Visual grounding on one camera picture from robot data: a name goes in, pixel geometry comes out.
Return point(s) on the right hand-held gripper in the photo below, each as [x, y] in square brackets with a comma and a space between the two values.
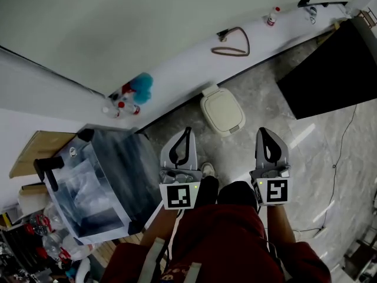
[277, 190]

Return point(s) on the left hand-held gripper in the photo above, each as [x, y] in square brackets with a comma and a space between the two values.
[178, 194]

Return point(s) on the cream pedal trash bin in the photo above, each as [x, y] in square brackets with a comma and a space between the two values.
[222, 112]

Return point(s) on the person's right forearm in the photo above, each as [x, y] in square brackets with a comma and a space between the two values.
[281, 225]

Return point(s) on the person's left forearm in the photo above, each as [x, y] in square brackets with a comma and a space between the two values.
[160, 225]

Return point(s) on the person's left white shoe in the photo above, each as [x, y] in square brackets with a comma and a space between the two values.
[207, 169]

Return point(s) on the person's left trouser leg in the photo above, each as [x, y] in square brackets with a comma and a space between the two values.
[207, 190]

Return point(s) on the person's trouser leg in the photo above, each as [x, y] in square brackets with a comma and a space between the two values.
[207, 190]
[237, 194]

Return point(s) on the person's right trouser leg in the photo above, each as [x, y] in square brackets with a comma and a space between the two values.
[237, 194]

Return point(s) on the marble pattern side table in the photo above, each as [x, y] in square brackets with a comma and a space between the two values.
[117, 172]

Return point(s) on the clear bottle with red cap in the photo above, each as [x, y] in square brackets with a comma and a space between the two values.
[111, 111]
[129, 108]

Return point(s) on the blue fluffy duster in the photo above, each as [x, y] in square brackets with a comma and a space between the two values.
[142, 88]

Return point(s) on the red and white bottle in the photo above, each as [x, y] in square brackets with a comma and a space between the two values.
[128, 88]

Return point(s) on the white power strip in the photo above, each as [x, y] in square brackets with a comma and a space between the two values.
[322, 230]

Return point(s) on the white low ledge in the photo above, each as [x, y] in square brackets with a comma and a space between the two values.
[182, 66]

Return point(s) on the tall black cabinet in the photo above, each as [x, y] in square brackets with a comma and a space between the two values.
[330, 78]

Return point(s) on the person's red shirt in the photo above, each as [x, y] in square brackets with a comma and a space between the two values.
[224, 246]

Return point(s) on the wooden slat board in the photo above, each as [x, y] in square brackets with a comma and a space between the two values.
[109, 252]

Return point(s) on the grey metal rack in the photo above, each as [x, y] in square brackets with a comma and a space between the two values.
[359, 255]

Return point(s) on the white bottle with red cap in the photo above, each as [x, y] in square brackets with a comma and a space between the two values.
[272, 18]

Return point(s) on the large brown cardboard sheet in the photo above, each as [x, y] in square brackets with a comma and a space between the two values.
[38, 149]

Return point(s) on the small brown cardboard box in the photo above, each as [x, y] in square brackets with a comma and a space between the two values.
[32, 189]

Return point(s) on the small grey clip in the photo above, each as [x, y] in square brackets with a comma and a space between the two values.
[312, 13]

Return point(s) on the large white wall panel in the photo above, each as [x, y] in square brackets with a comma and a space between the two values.
[117, 25]

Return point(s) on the wooden frame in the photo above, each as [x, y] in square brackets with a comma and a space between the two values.
[369, 16]

